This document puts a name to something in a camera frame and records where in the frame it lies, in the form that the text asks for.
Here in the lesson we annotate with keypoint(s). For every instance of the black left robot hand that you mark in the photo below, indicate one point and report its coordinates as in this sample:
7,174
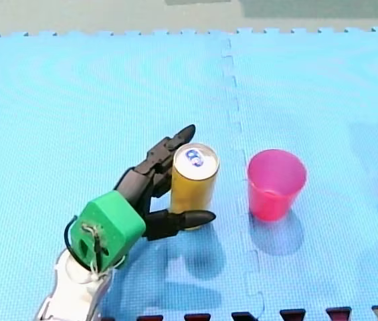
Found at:
135,182

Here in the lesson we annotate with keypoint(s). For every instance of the yellow drink can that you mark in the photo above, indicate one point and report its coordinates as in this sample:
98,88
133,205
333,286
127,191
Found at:
193,180

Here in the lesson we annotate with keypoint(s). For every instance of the pink plastic cup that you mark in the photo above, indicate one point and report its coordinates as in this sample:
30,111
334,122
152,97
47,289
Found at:
274,187

